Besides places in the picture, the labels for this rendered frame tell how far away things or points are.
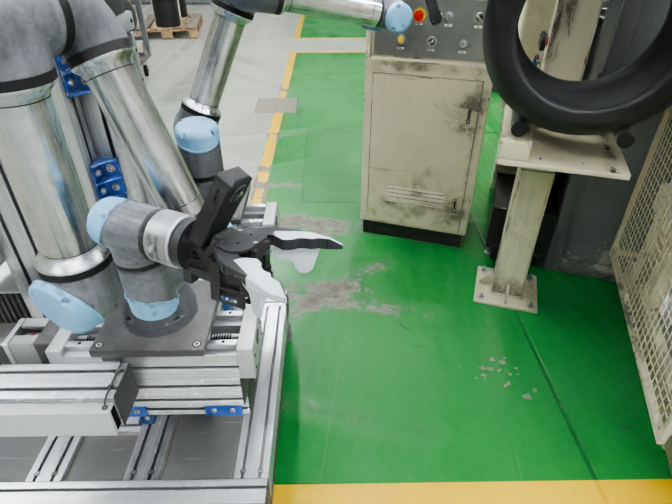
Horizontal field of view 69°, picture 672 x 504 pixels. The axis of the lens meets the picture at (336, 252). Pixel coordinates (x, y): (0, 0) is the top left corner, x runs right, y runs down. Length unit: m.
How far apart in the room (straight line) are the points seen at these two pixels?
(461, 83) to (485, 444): 1.42
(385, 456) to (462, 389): 0.40
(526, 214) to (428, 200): 0.56
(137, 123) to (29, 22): 0.18
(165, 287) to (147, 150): 0.21
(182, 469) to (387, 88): 1.69
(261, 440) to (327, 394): 0.45
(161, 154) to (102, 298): 0.26
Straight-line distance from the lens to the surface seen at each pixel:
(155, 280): 0.77
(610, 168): 1.65
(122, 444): 1.56
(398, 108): 2.30
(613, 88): 1.79
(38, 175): 0.80
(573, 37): 1.87
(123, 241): 0.72
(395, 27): 1.43
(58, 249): 0.85
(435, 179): 2.40
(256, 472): 1.39
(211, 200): 0.61
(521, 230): 2.12
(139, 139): 0.81
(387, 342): 2.00
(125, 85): 0.81
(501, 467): 1.73
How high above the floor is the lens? 1.41
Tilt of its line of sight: 35 degrees down
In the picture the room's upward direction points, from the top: straight up
